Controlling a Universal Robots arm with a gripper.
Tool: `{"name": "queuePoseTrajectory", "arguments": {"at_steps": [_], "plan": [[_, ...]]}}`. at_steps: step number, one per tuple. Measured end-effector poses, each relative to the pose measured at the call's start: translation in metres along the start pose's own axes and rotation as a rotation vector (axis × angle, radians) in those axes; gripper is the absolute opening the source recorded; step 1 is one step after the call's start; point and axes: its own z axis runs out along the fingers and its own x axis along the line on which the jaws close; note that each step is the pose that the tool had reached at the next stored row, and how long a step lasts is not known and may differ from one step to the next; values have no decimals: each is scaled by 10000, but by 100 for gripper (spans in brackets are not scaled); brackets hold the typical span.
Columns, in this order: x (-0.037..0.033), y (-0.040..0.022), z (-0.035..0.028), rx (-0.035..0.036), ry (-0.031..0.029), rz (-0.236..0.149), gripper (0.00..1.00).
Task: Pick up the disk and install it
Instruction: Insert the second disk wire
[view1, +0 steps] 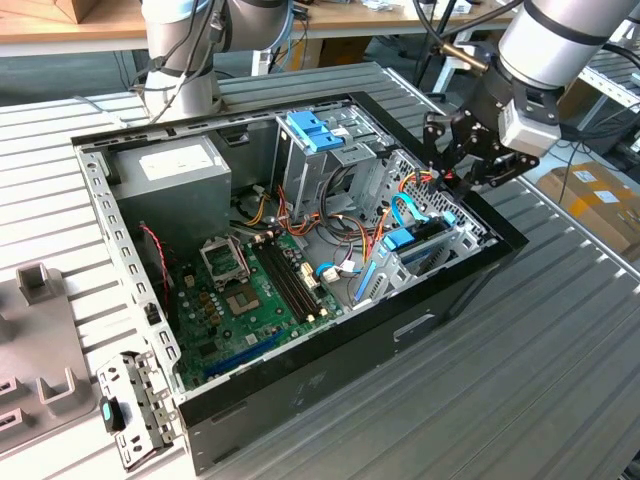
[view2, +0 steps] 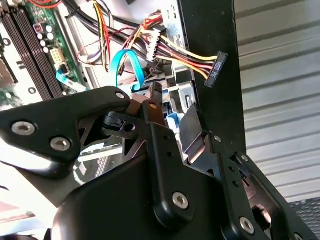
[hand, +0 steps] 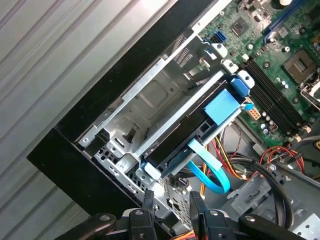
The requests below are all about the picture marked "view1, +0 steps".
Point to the grey metal drive cage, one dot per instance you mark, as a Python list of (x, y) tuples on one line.
[(310, 175)]

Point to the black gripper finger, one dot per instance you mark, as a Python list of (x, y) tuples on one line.
[(435, 140), (505, 170)]

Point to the black RAM slot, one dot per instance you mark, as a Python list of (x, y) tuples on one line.
[(295, 277), (281, 285)]

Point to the grey parts rack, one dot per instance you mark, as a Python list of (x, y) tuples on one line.
[(45, 340)]

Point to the blue expansion slot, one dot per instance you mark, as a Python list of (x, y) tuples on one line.
[(240, 357)]

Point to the CPU socket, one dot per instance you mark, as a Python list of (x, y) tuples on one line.
[(242, 300)]

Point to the grey power supply unit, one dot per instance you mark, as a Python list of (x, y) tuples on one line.
[(170, 200)]

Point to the large plain cardboard box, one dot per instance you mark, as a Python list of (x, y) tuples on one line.
[(575, 97)]

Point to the black latch with green tab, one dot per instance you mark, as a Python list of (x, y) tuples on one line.
[(112, 415)]

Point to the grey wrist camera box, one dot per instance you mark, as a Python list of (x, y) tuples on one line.
[(530, 132)]

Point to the cardboard box with labels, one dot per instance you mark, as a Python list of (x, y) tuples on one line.
[(600, 220)]

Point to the metal slot bracket cover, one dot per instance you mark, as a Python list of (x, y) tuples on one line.
[(145, 400)]

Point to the black open PC case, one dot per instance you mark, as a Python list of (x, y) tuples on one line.
[(350, 375)]

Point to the black stand pole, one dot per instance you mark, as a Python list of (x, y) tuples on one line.
[(426, 70)]

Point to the hard disk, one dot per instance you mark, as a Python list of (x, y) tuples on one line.
[(400, 240)]

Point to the brown box under desk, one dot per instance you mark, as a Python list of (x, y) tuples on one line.
[(345, 52)]

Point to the white metal shelf frame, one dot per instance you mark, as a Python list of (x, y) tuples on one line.
[(615, 90)]

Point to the wooden desk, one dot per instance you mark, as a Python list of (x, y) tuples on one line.
[(350, 17)]

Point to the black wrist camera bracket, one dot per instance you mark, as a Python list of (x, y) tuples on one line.
[(542, 102)]

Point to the empty blue drive carrier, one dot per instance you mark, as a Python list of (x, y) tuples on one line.
[(307, 127)]

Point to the green motherboard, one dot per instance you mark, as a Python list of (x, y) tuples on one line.
[(250, 335)]

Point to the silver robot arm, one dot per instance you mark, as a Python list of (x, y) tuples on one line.
[(555, 45)]

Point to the small brown box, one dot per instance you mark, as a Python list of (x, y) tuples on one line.
[(100, 10)]

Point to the grey metal disk bay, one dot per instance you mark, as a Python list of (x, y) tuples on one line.
[(465, 240)]

